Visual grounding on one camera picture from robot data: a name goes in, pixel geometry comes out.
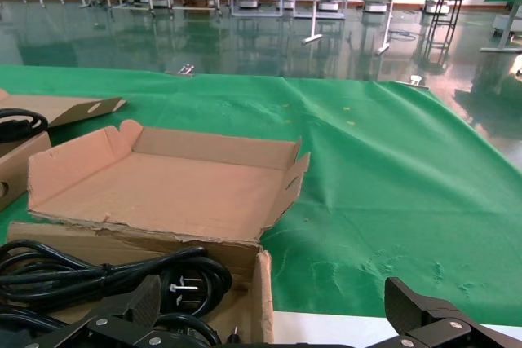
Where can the green table cloth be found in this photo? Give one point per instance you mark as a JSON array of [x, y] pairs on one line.
[[387, 181]]

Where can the metal table clamp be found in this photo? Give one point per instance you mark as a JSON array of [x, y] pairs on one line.
[[416, 79], [185, 70]]

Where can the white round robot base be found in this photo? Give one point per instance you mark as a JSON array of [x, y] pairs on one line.
[[249, 3], [328, 6], [375, 7]]

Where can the cardboard box with intact lid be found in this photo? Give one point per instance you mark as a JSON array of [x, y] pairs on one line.
[[20, 160]]

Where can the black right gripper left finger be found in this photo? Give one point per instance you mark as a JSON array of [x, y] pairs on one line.
[[134, 303]]

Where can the large white robot base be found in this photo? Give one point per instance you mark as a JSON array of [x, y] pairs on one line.
[[503, 24]]

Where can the cardboard box with torn lid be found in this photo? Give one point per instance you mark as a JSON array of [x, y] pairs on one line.
[[163, 193]]

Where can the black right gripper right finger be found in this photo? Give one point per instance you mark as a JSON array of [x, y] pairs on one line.
[[408, 307]]

